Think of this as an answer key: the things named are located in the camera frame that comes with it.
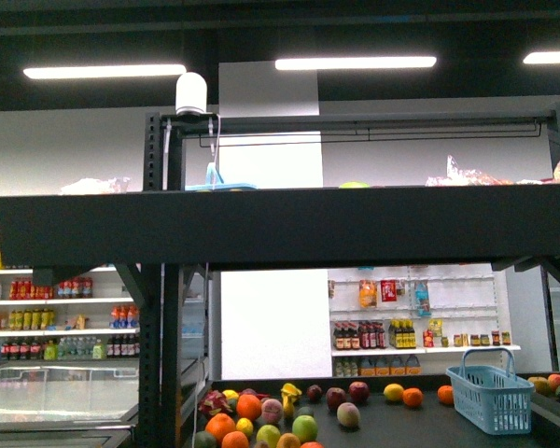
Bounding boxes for white drinks shelf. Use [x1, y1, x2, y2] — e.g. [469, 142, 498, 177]
[0, 246, 140, 361]

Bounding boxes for blue basket upper shelf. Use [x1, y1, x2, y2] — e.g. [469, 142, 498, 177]
[185, 162, 257, 191]

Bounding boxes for white dome camera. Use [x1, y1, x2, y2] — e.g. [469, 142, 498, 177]
[175, 72, 207, 115]

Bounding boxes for white sauce shelf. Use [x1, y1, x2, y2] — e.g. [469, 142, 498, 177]
[328, 264, 521, 377]

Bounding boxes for green apple far shelf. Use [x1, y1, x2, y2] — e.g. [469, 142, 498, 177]
[292, 415, 318, 443]

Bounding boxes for blue basket on shelf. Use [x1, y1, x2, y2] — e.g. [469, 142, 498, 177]
[446, 347, 535, 436]

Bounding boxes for yellow banana bunch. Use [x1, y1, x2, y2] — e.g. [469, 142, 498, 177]
[281, 383, 302, 419]

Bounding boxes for pink dragon fruit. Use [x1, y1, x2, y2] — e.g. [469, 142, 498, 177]
[198, 390, 232, 418]

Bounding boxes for glass freezer chest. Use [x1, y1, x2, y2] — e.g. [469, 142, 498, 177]
[0, 360, 139, 447]

